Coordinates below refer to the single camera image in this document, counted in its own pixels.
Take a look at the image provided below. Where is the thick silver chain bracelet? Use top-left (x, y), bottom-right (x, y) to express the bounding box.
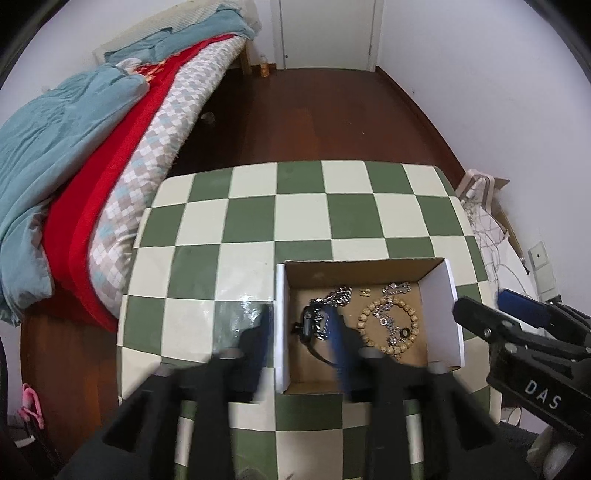
top-left (308, 285), bottom-right (354, 342)

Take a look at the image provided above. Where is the pink plastic hanger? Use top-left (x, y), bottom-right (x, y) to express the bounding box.
top-left (18, 383), bottom-right (47, 430)

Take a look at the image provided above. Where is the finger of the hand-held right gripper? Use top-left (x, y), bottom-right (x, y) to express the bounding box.
top-left (452, 296), bottom-right (591, 370)
top-left (498, 288), bottom-right (591, 343)

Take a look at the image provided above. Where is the thin white cable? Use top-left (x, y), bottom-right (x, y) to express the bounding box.
top-left (480, 217), bottom-right (539, 296)

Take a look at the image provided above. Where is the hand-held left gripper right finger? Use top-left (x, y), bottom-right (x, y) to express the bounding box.
top-left (323, 310), bottom-right (514, 480)

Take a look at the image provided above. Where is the white slipper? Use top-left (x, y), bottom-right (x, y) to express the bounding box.
top-left (542, 427), bottom-right (591, 480)

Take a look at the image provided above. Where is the quilted pale pillow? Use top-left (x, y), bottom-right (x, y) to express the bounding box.
top-left (171, 0), bottom-right (252, 21)

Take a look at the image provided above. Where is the red blanket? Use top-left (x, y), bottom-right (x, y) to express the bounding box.
top-left (44, 34), bottom-right (241, 333)

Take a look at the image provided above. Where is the flat cardboard piece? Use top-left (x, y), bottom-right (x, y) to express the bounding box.
top-left (489, 175), bottom-right (529, 264)

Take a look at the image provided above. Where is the diamond pattern bed sheet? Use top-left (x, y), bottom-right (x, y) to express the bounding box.
top-left (88, 37), bottom-right (247, 319)

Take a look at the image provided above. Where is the black wrist band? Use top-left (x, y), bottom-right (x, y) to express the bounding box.
top-left (290, 299), bottom-right (340, 367)

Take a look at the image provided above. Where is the large teal blanket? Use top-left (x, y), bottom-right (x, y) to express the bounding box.
top-left (0, 62), bottom-right (151, 326)

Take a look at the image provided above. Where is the silver chain necklace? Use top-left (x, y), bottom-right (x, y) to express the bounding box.
top-left (376, 302), bottom-right (407, 347)

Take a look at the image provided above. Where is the wooden bed frame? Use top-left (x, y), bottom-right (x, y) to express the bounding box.
top-left (238, 39), bottom-right (254, 77)

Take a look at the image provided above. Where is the wooden bead bracelet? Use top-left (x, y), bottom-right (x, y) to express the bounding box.
top-left (358, 298), bottom-right (420, 356)

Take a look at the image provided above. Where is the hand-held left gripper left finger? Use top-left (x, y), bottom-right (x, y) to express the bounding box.
top-left (55, 302), bottom-right (278, 480)

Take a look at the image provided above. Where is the white door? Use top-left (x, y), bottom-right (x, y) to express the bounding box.
top-left (270, 0), bottom-right (384, 72)

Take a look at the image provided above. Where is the cardboard box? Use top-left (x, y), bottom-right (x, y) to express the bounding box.
top-left (274, 257), bottom-right (464, 395)

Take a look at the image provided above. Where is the green white checkered tablecloth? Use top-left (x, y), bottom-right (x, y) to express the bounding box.
top-left (115, 159), bottom-right (504, 480)

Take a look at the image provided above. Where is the grey wall switch panel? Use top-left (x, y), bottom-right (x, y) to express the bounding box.
top-left (527, 242), bottom-right (550, 271)

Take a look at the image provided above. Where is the folded teal blanket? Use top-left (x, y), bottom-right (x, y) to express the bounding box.
top-left (104, 4), bottom-right (257, 65)

